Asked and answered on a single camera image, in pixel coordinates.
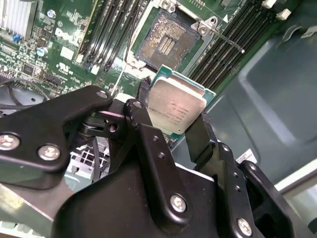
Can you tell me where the silver topped CPU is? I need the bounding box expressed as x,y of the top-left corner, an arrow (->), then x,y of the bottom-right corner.
146,63 -> 217,136

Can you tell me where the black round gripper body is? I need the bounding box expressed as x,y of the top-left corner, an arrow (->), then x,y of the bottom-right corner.
51,161 -> 233,238

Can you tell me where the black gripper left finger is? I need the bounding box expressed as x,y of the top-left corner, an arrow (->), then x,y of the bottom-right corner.
0,76 -> 195,235

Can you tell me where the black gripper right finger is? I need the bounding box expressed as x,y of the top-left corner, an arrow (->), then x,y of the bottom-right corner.
185,112 -> 307,238

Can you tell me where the metal socket cover frame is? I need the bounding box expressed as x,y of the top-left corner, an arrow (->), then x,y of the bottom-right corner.
111,56 -> 156,102

